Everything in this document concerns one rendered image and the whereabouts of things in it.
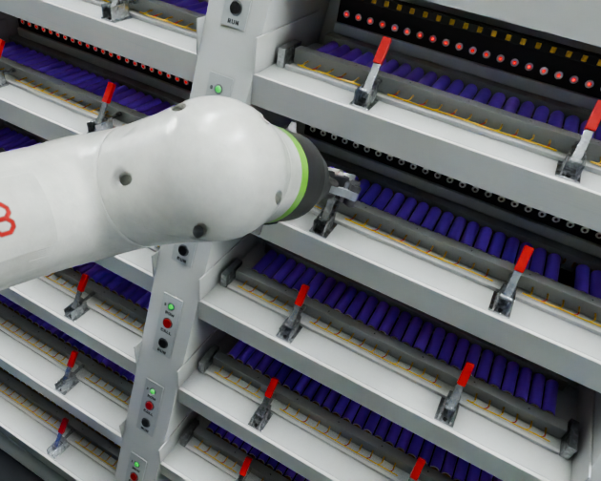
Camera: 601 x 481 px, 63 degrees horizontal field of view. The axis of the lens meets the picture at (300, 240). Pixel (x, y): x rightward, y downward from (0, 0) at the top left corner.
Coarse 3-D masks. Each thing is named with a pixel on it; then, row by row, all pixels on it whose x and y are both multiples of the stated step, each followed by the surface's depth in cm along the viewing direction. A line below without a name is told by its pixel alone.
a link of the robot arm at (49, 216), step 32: (0, 160) 33; (32, 160) 34; (64, 160) 36; (96, 160) 36; (0, 192) 30; (32, 192) 32; (64, 192) 35; (96, 192) 36; (0, 224) 30; (32, 224) 32; (64, 224) 34; (96, 224) 37; (0, 256) 30; (32, 256) 33; (64, 256) 36; (96, 256) 40; (0, 288) 32
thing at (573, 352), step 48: (432, 192) 80; (288, 240) 74; (336, 240) 72; (576, 240) 73; (384, 288) 70; (432, 288) 66; (480, 288) 68; (480, 336) 67; (528, 336) 63; (576, 336) 63
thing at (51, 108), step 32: (0, 32) 106; (32, 32) 105; (0, 64) 97; (32, 64) 99; (64, 64) 101; (96, 64) 101; (128, 64) 97; (0, 96) 91; (32, 96) 92; (64, 96) 93; (96, 96) 90; (128, 96) 93; (160, 96) 94; (32, 128) 90; (64, 128) 86; (96, 128) 83
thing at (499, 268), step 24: (360, 216) 75; (384, 216) 74; (408, 240) 73; (432, 240) 71; (456, 240) 71; (456, 264) 69; (480, 264) 70; (504, 264) 69; (528, 288) 68; (552, 288) 66; (600, 312) 65
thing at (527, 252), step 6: (528, 246) 63; (522, 252) 63; (528, 252) 63; (522, 258) 63; (528, 258) 63; (516, 264) 64; (522, 264) 63; (516, 270) 64; (522, 270) 63; (516, 276) 64; (510, 282) 64; (516, 282) 64; (510, 288) 64; (504, 294) 64; (510, 294) 64
